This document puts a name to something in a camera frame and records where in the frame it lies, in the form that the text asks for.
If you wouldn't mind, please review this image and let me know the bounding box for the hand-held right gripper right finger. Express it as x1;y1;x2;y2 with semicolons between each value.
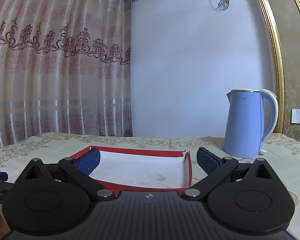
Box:
182;147;282;201

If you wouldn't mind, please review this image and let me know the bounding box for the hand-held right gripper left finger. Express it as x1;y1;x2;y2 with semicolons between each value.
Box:
15;147;115;202

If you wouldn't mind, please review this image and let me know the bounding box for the red shallow box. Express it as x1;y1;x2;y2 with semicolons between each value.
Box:
74;145;193;197

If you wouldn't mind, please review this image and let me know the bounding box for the blue electric kettle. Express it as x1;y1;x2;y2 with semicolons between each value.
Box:
223;89;279;158

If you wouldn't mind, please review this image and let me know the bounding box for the floral patterned curtain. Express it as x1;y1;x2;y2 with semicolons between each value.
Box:
0;0;134;153

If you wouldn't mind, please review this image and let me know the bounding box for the gold framed wall panel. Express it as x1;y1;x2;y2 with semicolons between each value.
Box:
250;0;300;134

